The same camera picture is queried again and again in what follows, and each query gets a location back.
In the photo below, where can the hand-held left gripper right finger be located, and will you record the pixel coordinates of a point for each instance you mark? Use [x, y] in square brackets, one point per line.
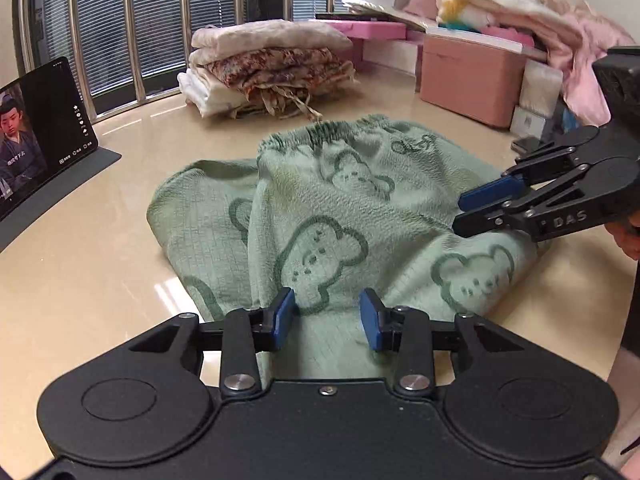
[371, 321]

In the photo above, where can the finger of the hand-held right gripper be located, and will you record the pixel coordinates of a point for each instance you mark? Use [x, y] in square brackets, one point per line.
[490, 192]
[485, 222]

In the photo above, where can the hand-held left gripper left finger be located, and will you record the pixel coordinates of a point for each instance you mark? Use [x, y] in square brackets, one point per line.
[284, 319]

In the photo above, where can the green bear print pants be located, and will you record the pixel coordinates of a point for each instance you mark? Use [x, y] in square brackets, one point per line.
[320, 200]

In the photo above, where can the person's right hand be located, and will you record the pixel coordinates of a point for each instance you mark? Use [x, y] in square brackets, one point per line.
[627, 235]

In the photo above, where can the blue wet wipes packet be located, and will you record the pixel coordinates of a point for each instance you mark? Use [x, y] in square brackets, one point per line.
[571, 116]

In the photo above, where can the black smartphone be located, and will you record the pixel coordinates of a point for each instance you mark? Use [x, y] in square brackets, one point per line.
[530, 144]

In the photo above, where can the small white box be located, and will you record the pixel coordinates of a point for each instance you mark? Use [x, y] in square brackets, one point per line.
[527, 121]

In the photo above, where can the cotton swab box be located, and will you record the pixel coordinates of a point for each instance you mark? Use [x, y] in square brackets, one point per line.
[542, 85]

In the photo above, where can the pink storage box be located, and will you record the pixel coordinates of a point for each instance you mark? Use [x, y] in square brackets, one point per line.
[470, 85]

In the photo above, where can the white flat tray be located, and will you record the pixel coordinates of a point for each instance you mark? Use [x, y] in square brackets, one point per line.
[475, 40]

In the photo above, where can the yellow white plush toy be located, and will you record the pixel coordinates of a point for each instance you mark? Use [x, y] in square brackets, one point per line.
[462, 12]

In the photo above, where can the silver foil bag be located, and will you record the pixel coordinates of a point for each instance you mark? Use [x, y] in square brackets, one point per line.
[380, 10]

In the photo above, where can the black flat case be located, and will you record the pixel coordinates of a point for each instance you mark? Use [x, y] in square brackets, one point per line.
[340, 16]

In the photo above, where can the person's body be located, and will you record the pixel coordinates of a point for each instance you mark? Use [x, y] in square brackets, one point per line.
[627, 410]

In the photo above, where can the brown floral folded garment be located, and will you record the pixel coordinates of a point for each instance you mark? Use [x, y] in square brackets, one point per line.
[285, 72]

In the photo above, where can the white folded garment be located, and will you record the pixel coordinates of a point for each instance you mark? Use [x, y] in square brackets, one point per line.
[207, 92]

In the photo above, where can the cream lace folded garment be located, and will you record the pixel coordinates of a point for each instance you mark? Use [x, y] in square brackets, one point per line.
[270, 37]

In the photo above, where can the tablet with video screen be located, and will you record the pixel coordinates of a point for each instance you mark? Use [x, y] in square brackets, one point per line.
[35, 135]

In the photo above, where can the steel window bars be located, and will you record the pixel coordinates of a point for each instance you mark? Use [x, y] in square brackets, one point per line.
[135, 25]

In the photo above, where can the dark window with blinds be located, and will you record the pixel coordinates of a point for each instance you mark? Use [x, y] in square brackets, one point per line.
[160, 10]

